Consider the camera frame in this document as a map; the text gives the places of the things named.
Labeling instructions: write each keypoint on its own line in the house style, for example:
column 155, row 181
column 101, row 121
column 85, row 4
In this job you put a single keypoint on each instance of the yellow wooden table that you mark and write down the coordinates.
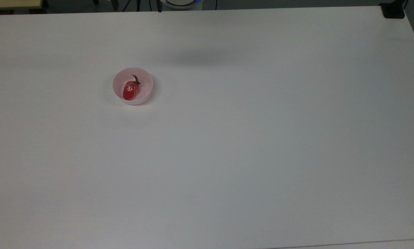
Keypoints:
column 13, row 3

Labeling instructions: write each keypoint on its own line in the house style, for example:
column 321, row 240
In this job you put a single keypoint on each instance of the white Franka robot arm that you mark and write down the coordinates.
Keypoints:
column 181, row 2

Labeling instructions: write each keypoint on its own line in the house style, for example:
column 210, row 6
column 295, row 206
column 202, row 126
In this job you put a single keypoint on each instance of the red toy strawberry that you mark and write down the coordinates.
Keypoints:
column 130, row 91

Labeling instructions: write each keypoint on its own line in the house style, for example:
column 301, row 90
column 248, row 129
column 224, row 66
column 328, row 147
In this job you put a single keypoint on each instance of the black tripod legs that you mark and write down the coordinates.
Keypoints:
column 138, row 4

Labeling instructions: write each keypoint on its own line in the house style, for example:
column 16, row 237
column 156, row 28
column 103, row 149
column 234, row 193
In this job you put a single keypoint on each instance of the pink plastic bowl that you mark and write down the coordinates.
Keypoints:
column 143, row 77

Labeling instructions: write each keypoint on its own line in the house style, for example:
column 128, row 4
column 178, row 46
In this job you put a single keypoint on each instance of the black table clamp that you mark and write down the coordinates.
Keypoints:
column 393, row 11

